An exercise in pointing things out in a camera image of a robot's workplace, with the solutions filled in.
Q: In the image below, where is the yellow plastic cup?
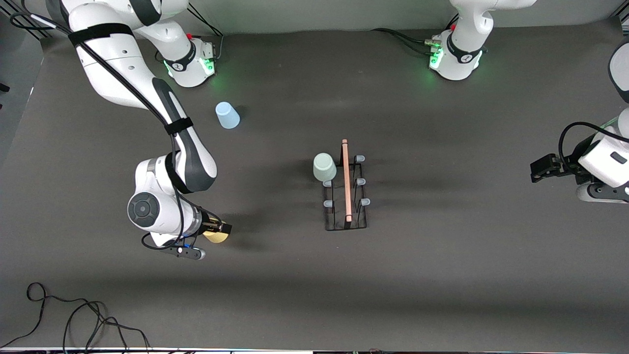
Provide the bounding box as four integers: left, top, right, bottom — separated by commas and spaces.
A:
202, 228, 231, 244

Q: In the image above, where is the black cable loop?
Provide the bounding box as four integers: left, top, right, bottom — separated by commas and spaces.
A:
0, 282, 152, 354

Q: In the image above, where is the black left arm base cable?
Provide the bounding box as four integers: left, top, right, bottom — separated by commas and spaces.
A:
371, 28, 443, 56

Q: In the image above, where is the black arm base cable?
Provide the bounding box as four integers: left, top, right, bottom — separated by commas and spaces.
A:
183, 4, 225, 63
371, 28, 443, 56

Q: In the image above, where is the light blue plastic cup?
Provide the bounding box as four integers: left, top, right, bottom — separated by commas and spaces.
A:
215, 101, 241, 130

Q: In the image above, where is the black right arm base cable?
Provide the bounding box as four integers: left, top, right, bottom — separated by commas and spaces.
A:
183, 4, 225, 63

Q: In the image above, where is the black wire cup holder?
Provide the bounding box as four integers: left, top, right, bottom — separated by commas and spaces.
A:
322, 139, 371, 232

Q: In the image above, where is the pale green plastic cup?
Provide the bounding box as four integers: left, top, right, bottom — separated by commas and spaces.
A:
313, 152, 338, 183

